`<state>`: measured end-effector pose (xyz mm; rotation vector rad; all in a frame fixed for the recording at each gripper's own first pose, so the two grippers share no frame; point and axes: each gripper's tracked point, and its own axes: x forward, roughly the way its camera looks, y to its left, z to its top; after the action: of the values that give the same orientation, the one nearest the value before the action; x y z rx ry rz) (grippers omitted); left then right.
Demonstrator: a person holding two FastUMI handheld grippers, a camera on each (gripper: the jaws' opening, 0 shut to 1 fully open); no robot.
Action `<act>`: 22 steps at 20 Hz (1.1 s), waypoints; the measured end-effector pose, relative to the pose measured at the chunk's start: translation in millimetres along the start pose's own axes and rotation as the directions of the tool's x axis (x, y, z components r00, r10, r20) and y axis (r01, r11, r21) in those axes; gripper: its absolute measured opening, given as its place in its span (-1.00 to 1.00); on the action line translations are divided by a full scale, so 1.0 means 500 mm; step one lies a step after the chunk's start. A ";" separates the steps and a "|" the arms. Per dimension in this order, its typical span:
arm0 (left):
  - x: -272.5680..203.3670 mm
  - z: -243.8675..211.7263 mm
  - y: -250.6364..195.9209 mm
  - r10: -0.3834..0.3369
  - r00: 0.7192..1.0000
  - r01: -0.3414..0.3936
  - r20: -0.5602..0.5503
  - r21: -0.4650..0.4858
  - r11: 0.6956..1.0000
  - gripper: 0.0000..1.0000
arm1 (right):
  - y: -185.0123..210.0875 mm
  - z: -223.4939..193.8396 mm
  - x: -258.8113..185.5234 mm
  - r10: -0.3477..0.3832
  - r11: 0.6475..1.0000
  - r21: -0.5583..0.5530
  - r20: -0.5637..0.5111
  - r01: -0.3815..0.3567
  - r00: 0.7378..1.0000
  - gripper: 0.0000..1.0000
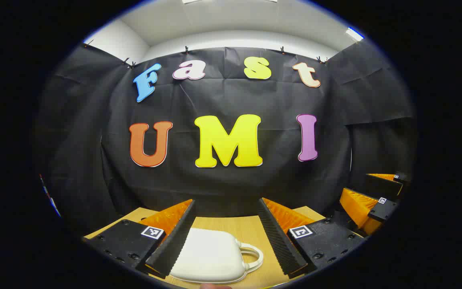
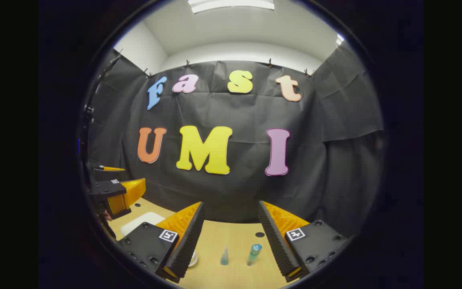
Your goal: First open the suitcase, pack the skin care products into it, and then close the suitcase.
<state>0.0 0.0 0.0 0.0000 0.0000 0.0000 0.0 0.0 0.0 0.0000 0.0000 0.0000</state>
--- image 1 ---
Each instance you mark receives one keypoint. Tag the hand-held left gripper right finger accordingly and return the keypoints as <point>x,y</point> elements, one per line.
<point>277,241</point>

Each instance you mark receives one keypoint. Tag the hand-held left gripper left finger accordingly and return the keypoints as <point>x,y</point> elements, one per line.
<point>177,241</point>

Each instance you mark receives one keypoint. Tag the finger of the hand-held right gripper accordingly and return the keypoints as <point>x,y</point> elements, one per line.
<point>381,184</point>
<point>359,206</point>

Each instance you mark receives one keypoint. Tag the white suitcase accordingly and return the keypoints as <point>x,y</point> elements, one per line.
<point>211,253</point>

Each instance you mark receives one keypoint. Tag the ceiling light panel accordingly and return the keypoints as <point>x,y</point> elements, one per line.
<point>354,34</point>

